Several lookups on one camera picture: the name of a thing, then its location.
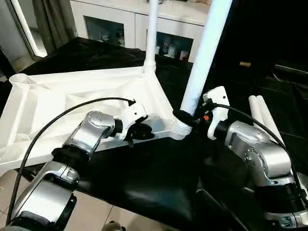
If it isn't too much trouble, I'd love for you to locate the white cabinet with glass doors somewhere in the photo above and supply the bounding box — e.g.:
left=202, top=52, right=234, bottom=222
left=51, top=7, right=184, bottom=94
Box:
left=70, top=0, right=211, bottom=63

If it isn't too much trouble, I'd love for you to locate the white plastic table top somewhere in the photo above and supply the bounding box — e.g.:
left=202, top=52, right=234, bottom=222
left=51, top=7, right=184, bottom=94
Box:
left=0, top=65, right=193, bottom=178

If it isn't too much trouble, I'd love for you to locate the grey curtain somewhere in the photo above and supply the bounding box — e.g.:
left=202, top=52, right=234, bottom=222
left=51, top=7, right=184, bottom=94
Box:
left=33, top=0, right=78, bottom=52

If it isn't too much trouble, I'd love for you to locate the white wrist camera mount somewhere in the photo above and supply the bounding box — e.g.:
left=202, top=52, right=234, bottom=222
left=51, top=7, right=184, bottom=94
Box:
left=202, top=86, right=231, bottom=141
left=115, top=100, right=149, bottom=141

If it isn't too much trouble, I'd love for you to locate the white plastic table leg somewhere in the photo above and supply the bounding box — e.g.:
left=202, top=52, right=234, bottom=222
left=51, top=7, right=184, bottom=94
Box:
left=143, top=0, right=160, bottom=73
left=172, top=0, right=233, bottom=135
left=256, top=95, right=286, bottom=145
left=248, top=95, right=266, bottom=127

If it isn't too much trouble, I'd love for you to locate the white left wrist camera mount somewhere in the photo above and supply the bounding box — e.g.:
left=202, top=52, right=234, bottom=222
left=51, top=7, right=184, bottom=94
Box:
left=115, top=100, right=149, bottom=141

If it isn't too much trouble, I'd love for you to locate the black case with yellow label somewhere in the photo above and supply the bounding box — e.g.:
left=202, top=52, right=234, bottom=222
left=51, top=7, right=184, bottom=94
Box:
left=206, top=0, right=308, bottom=77

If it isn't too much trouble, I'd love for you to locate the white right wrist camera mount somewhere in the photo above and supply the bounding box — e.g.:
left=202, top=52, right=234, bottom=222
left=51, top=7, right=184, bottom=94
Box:
left=202, top=86, right=231, bottom=141

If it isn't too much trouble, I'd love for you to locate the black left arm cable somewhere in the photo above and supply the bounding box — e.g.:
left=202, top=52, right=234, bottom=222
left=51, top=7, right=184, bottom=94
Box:
left=6, top=97, right=136, bottom=226

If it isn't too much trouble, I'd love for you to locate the long black bar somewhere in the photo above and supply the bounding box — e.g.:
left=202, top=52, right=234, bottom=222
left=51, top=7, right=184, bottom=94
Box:
left=273, top=62, right=308, bottom=76

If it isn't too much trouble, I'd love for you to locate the black mat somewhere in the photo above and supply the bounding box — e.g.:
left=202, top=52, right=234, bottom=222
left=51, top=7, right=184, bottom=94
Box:
left=0, top=37, right=308, bottom=231

